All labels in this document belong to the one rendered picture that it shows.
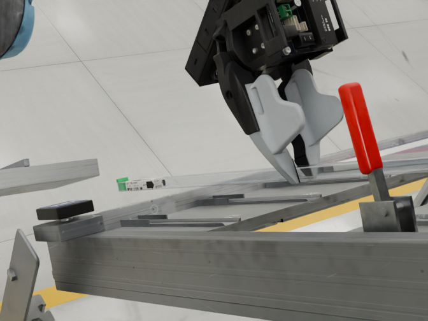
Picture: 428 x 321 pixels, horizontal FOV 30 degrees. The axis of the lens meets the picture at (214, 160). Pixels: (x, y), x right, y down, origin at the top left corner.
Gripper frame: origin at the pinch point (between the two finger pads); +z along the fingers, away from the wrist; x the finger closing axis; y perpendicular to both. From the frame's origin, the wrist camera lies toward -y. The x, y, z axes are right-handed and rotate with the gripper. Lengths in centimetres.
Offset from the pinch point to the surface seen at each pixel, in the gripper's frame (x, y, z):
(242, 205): 9.1, -20.1, 1.0
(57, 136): 48, -139, -35
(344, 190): 15.6, -10.7, 2.8
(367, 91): 165, -136, -30
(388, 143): 45, -29, -2
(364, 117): -6.0, 14.8, -1.0
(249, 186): 18.0, -29.3, -1.4
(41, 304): -10.5, -35.3, 4.9
